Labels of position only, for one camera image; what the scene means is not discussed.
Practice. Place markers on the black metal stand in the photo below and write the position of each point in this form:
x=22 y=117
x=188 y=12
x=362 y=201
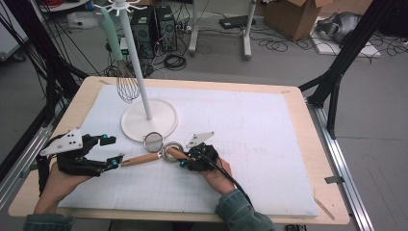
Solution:
x=346 y=48

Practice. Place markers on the white power supply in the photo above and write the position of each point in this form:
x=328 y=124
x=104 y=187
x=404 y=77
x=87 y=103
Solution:
x=125 y=45

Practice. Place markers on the grey and black bag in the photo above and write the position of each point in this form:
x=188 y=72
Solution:
x=340 y=25

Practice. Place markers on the wooden table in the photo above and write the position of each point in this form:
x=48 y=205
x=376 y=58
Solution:
x=192 y=84

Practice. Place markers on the white foam board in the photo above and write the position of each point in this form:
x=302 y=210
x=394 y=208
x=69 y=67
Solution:
x=369 y=51

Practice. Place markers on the person's left hand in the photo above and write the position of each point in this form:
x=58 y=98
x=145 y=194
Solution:
x=59 y=189

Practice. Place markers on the black frame strut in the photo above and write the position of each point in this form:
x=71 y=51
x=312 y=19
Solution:
x=54 y=80

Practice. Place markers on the aluminium rail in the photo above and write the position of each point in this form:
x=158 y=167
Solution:
x=25 y=160
x=333 y=154

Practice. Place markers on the round white table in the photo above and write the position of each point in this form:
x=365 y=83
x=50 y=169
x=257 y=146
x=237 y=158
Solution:
x=64 y=6

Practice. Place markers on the black computer tower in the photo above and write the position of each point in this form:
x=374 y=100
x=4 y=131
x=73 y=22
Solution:
x=141 y=29
x=165 y=25

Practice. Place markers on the white cabinet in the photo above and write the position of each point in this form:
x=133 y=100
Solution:
x=9 y=41

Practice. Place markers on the white foam mat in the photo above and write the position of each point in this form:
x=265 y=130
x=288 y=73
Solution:
x=240 y=112

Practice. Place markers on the clear plastic bag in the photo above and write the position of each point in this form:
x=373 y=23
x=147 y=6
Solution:
x=81 y=20

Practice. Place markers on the large cardboard box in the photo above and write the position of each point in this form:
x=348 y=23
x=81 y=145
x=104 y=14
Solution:
x=288 y=19

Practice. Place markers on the person's right hand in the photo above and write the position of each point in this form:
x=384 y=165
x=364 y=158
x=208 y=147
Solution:
x=219 y=179

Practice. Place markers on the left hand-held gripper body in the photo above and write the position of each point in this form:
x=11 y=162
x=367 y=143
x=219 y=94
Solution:
x=70 y=160

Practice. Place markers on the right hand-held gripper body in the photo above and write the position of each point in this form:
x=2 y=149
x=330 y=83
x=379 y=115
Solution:
x=205 y=157

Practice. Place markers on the black flat box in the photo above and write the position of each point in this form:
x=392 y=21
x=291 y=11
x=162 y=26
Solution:
x=235 y=21

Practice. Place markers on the white utensil stand with hooks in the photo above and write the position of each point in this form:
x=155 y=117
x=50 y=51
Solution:
x=150 y=128

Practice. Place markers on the white metal stand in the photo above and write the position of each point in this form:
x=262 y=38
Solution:
x=247 y=38

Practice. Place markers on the wooden strip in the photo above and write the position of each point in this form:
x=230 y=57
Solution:
x=324 y=208

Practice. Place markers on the grey metal bracket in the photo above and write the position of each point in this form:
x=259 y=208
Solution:
x=29 y=168
x=333 y=179

